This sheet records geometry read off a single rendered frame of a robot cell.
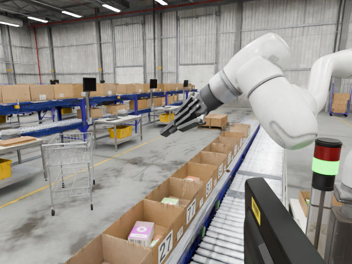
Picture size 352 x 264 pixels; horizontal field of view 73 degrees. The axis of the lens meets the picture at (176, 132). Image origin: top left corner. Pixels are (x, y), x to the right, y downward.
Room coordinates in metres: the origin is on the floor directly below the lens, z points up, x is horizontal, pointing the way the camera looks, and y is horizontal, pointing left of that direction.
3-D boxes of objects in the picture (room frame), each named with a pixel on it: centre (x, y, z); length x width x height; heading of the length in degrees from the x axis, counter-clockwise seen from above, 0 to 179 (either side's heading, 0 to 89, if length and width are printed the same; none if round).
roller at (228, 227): (1.52, -0.49, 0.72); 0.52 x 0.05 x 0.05; 66
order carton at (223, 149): (2.61, -0.48, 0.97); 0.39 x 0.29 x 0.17; 156
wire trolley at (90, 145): (3.41, 1.56, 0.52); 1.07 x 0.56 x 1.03; 17
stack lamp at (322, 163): (0.50, -0.34, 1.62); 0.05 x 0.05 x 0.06
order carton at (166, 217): (1.17, 0.16, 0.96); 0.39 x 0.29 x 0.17; 156
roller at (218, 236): (1.40, -0.44, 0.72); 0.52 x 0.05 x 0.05; 66
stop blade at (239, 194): (1.97, -0.69, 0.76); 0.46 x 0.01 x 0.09; 66
